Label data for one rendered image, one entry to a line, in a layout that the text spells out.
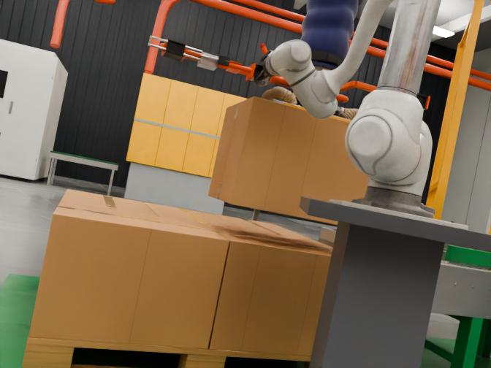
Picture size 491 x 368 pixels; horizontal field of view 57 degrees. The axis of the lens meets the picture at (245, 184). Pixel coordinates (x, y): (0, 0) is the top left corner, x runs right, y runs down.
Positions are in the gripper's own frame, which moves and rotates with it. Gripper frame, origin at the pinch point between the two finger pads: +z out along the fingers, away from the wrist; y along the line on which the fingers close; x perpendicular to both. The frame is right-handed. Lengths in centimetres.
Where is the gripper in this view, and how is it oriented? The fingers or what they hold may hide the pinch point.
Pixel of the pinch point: (256, 74)
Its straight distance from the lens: 188.1
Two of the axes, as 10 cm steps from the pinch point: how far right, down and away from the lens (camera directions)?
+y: -1.9, 9.8, 0.0
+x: 9.3, 1.8, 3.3
